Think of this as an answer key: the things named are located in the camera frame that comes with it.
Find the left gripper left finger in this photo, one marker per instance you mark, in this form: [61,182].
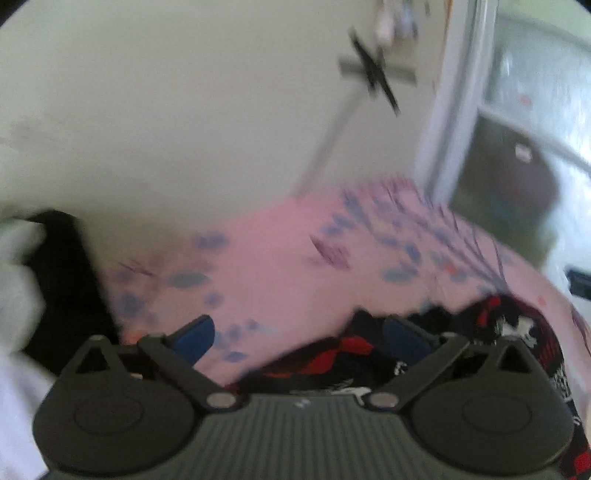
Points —
[175,355]

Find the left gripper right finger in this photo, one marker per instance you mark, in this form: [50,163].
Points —
[428,357]

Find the black red patterned sock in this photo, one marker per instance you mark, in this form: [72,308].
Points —
[357,358]

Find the pink floral bed sheet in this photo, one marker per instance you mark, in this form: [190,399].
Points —
[288,275]

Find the white garment pile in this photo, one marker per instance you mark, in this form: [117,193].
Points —
[23,385]

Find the frosted glass sliding door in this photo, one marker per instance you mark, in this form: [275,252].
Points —
[518,72]

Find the white sticker on glass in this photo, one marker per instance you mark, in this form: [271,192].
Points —
[523,153]

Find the black tape cross lower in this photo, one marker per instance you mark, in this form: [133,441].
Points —
[370,65]

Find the black garment by wall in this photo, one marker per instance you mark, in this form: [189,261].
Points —
[75,302]

